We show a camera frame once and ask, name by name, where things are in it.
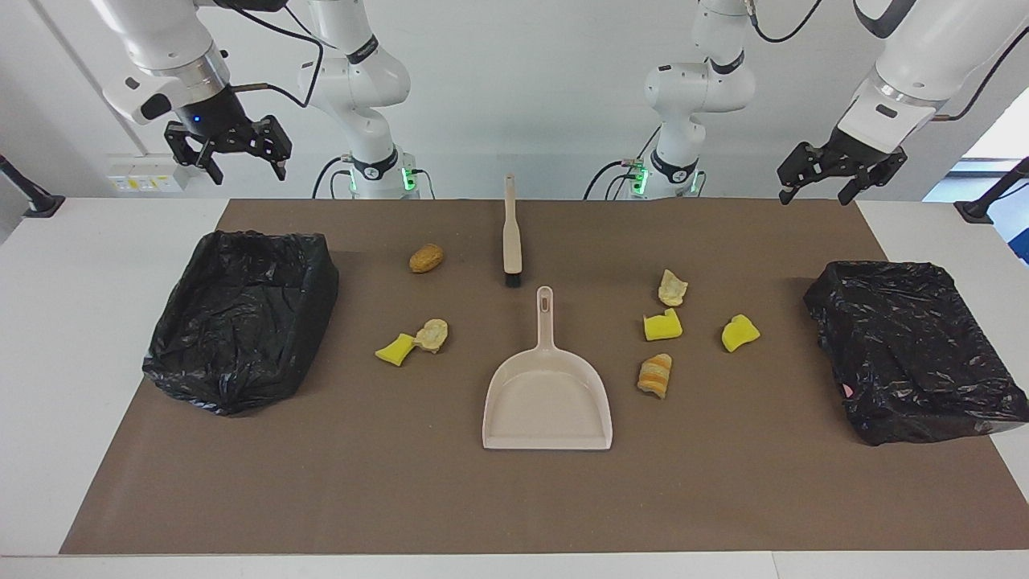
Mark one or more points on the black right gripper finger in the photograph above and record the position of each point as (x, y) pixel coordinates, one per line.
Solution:
(211, 167)
(280, 165)

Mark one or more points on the orange striped toy croissant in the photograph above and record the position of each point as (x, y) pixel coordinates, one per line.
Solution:
(655, 375)

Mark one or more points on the bright window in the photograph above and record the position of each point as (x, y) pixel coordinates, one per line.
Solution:
(1001, 137)

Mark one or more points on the black bag bin pink spot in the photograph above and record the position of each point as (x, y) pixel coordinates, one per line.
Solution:
(908, 346)

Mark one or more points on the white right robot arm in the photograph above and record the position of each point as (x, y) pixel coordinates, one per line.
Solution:
(358, 80)

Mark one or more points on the brown toy bread roll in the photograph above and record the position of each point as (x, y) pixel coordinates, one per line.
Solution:
(426, 258)

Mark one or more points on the yellow green sponge piece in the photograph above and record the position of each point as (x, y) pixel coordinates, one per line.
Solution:
(662, 326)
(739, 333)

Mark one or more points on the pale toy pastry piece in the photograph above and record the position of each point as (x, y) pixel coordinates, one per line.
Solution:
(672, 288)
(432, 334)

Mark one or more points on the beige plastic dustpan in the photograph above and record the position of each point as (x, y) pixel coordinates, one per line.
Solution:
(547, 402)

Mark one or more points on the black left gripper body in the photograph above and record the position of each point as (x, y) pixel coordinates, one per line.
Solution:
(848, 153)

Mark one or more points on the black bag lined bin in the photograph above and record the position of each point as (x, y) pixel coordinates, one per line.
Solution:
(241, 322)

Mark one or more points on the beige hand brush black bristles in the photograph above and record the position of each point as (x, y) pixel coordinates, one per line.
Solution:
(511, 237)

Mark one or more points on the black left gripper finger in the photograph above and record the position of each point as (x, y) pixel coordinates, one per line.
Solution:
(858, 186)
(789, 190)

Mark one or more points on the blue background object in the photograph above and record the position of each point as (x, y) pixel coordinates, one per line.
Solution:
(1018, 237)

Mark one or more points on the white wall socket box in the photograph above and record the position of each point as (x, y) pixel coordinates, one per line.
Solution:
(149, 173)

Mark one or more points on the brown table mat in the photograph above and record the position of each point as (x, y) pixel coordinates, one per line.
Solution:
(514, 498)

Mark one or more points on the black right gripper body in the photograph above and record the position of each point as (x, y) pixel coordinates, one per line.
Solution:
(209, 117)

